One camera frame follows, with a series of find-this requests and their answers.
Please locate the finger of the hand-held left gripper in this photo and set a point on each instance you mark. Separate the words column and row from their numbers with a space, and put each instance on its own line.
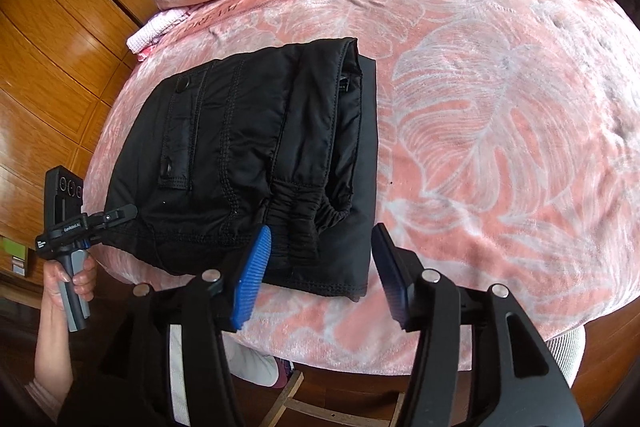
column 114, row 216

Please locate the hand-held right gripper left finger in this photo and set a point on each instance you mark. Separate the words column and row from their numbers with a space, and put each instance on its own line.
column 252, row 277

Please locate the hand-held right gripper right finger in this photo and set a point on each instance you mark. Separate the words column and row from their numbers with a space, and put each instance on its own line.
column 395, row 277

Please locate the black puffy jacket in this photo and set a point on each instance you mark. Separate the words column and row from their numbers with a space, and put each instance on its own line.
column 240, row 132

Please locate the person's left forearm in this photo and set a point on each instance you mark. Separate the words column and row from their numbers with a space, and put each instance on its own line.
column 50, row 357

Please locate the person's left hand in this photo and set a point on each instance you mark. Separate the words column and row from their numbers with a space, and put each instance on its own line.
column 52, row 297

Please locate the green box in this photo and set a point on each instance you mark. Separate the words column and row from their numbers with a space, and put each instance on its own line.
column 12, row 249

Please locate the person's leg in pale trousers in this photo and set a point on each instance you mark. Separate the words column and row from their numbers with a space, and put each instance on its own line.
column 255, row 362

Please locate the purple shoe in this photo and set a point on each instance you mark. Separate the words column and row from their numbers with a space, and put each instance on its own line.
column 285, row 367

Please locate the wooden stool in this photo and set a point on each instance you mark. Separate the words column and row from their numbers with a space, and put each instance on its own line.
column 295, row 399

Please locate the wooden wardrobe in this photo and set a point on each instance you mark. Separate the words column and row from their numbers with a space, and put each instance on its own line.
column 50, row 57

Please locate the pink leaf-print blanket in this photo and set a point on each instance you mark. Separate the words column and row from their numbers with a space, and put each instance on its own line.
column 475, row 132

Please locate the white ribbed basket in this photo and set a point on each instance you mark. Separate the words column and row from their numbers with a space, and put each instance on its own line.
column 565, row 349

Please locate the pink and white knit cloth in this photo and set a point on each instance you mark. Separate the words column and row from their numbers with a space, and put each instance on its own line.
column 150, row 32

